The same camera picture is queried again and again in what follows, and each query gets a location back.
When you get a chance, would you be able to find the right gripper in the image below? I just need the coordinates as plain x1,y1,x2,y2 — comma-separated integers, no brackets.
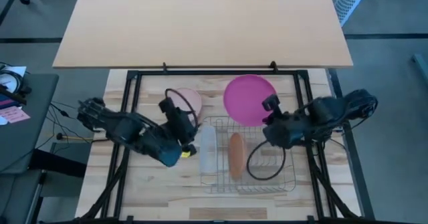
263,112,308,150

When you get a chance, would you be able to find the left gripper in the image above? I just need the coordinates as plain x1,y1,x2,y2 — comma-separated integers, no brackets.
169,108,199,156

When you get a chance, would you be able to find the magenta round plate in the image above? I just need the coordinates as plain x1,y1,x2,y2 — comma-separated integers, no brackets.
223,74,278,128

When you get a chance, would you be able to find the orange round plate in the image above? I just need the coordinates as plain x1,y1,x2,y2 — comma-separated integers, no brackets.
228,132,247,181

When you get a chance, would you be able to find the pale pink round plate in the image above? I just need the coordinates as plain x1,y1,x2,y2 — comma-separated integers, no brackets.
168,87,203,125

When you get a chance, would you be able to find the grey wire dish rack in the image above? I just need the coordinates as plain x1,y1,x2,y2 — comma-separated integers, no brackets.
199,115,297,195

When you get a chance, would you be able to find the translucent white cutlery holder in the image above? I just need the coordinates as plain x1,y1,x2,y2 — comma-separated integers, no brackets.
199,124,218,175

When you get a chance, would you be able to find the large wooden desk top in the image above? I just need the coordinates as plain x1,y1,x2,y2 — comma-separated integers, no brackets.
52,0,354,69

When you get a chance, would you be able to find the grey metal desk leg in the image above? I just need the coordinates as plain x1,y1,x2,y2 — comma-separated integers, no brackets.
411,52,428,74

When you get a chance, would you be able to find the grey side table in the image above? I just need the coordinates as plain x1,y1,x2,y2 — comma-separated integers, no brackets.
0,72,60,175

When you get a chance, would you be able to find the grey side table leg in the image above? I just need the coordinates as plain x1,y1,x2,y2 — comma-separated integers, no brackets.
25,169,47,224

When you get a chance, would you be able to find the pink sticky note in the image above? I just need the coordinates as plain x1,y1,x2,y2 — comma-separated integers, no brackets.
0,105,31,124

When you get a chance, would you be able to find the white paper sheet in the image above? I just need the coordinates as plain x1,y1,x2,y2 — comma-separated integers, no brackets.
0,66,27,94

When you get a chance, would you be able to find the dark purple notebook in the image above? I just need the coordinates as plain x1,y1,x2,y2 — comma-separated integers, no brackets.
0,98,16,110

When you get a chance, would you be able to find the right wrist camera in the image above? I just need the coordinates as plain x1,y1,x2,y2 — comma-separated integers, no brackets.
261,94,282,114

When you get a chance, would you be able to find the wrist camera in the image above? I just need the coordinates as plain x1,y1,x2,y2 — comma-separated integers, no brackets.
158,98,176,116
261,94,282,114

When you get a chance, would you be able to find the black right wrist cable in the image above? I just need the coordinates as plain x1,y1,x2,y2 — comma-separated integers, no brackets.
246,139,288,182

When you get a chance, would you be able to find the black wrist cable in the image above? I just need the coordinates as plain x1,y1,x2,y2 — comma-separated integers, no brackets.
165,88,199,126
246,139,288,182

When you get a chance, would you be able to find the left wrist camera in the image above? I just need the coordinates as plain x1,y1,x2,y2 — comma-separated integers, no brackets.
158,98,176,116

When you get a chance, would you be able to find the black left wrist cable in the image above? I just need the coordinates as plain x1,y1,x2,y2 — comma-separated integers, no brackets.
165,88,199,126

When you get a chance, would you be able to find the black aluminium frame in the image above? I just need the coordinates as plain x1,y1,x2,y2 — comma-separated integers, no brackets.
76,69,362,224

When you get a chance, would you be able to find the black table side rail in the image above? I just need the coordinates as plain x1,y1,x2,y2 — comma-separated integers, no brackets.
328,68,376,221

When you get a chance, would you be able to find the yellow-handled tool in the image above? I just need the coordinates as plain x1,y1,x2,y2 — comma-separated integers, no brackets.
56,133,94,142

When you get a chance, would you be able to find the black floor cable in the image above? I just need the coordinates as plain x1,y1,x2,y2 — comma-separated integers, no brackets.
46,99,98,141

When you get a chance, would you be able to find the black coiled cable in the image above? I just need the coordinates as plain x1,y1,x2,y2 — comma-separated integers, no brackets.
0,69,33,105

